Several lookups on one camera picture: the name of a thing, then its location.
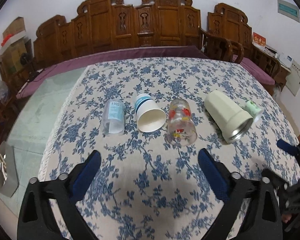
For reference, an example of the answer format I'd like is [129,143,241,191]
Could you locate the cream steel tumbler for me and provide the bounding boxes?
[204,90,254,144]

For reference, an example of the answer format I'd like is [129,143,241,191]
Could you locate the blue floral tablecloth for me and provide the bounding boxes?
[39,57,300,239]

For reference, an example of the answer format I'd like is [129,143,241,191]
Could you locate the carved wooden sofa bench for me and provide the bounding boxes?
[33,0,203,68]

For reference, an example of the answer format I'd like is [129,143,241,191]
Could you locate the floral glass cup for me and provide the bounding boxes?
[167,98,197,146]

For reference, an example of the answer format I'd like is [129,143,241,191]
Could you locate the top cardboard box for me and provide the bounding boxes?
[2,17,26,38]

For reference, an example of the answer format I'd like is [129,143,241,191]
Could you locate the person's right hand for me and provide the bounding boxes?
[281,213,293,223]

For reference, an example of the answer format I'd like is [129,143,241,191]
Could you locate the red gold sign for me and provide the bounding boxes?
[253,32,266,47]

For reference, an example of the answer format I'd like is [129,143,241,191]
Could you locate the lower white wall panel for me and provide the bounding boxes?
[286,60,300,96]

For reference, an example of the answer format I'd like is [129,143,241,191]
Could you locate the green yogurt cup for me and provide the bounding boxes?
[243,100,264,123]

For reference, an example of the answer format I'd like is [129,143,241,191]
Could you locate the lower cardboard box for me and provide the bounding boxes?
[0,39,33,76]

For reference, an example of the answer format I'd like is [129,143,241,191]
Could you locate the white blue paper cup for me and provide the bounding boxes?
[134,93,166,133]

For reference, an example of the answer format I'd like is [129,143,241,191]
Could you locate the clear plastic cup blue label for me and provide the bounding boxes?
[102,99,125,136]

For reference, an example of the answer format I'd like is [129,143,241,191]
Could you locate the carved wooden armchair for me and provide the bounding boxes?
[199,3,282,81]

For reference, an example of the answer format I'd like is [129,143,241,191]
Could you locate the cardboard box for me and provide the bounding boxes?
[0,39,33,76]
[2,17,26,38]

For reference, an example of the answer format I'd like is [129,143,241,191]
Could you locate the wooden side table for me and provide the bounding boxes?
[265,56,290,91]

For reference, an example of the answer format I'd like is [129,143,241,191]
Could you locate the wooden chopsticks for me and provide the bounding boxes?
[0,154,7,181]

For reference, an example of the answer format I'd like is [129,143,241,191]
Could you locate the purple armchair cushion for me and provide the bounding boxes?
[240,57,275,85]

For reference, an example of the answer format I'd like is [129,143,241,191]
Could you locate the grey wall electrical panel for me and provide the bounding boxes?
[277,0,300,23]

